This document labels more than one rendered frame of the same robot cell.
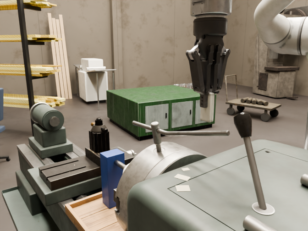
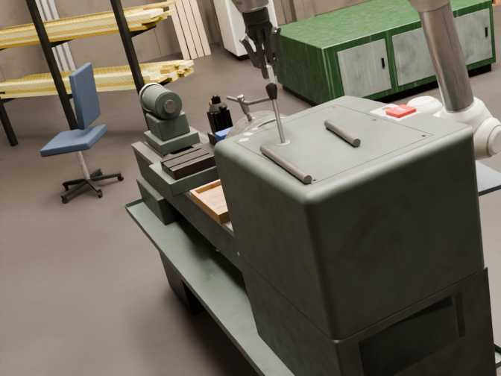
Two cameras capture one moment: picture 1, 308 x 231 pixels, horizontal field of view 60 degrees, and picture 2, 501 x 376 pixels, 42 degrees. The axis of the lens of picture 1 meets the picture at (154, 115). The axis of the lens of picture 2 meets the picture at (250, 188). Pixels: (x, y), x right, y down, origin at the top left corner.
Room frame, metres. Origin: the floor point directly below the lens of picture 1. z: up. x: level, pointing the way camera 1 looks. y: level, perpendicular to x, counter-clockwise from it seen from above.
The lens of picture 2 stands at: (-1.20, -0.58, 1.84)
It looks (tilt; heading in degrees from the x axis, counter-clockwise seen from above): 23 degrees down; 18
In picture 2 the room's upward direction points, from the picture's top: 13 degrees counter-clockwise
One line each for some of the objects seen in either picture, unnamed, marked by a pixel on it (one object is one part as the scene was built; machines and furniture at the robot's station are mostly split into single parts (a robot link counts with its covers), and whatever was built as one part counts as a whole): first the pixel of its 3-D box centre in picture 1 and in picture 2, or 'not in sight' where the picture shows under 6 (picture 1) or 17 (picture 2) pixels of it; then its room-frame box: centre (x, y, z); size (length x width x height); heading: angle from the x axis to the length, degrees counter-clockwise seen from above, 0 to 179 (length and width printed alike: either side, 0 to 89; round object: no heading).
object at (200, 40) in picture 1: (209, 39); (258, 24); (0.63, -0.13, 1.54); 0.08 x 0.07 x 0.09; 128
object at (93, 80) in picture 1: (92, 80); (244, 9); (7.62, 1.74, 0.60); 2.56 x 0.65 x 1.21; 28
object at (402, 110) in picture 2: not in sight; (400, 112); (0.51, -0.49, 1.26); 0.06 x 0.06 x 0.02; 38
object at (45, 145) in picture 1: (48, 127); (165, 115); (1.68, 0.69, 1.01); 0.30 x 0.20 x 0.29; 38
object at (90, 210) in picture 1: (122, 210); (247, 189); (0.94, 0.13, 0.89); 0.36 x 0.30 x 0.04; 128
